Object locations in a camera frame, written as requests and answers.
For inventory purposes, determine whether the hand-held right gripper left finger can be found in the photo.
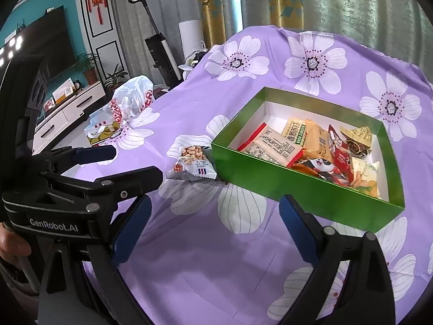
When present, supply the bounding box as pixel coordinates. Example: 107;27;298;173
39;194;153;325

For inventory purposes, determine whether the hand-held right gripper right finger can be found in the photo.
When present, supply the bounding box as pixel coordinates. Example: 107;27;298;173
279;194;396;325

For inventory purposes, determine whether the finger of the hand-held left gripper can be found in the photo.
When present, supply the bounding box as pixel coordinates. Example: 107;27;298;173
32;145;116;177
39;166;163;212

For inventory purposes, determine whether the green cardboard box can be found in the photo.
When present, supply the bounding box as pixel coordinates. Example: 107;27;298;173
210;87;405;232

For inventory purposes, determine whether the orange panda snack packet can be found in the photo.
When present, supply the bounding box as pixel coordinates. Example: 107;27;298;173
289;157;339;180

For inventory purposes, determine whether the peanut snack packet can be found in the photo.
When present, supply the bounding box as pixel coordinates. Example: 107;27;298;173
165;145;218;181

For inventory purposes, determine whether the pale yellow snack packet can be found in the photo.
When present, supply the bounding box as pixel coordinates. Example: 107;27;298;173
348;157;381;199

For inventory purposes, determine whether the beige packet with red edges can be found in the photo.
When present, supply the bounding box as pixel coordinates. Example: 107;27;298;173
237;123;303;168

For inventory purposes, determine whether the plain orange snack packet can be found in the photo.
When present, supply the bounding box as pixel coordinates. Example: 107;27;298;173
302;119;334;158

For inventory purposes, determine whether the dark red snack packet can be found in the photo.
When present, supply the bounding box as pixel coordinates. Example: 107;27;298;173
326;125;349;154

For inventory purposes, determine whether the green cracker packet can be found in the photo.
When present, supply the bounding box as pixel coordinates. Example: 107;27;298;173
281;118;307;144

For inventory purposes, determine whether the gold and black snack packet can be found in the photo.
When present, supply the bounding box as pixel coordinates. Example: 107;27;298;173
339;126;373;158

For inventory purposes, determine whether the person's left hand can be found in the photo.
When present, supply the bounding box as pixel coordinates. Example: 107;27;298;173
0;223;32;266

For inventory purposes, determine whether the white bag with yellow contents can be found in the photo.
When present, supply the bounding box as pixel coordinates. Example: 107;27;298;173
84;106;122;148

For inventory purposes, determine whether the white television cabinet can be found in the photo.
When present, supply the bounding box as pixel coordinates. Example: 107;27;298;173
32;81;107;154

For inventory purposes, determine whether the white and red plastic bag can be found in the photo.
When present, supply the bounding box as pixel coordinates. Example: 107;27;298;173
111;75;156;127

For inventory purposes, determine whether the white card on cabinet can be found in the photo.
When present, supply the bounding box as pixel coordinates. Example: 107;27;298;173
52;78;75;104

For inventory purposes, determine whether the purple floral bed sheet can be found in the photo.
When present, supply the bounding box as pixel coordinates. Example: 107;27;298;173
81;25;433;325

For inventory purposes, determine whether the potted plant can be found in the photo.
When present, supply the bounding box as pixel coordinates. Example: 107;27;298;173
103;64;129;92
76;53;100;85

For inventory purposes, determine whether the black television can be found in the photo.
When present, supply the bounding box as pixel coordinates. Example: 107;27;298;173
7;6;77;85

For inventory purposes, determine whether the plain grey curtain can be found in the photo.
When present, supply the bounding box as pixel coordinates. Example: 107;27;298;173
111;0;204;89

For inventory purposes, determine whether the black upright vacuum cleaner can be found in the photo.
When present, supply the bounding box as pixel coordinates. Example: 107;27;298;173
127;0;181;85

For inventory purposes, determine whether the pile of dark clutter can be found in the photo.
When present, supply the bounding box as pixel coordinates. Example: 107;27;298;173
179;49;212;72

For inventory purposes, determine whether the white air purifier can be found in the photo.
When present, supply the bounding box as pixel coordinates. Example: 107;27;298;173
178;20;205;63

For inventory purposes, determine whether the grey green textured curtain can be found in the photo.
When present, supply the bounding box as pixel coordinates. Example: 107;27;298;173
298;0;433;65

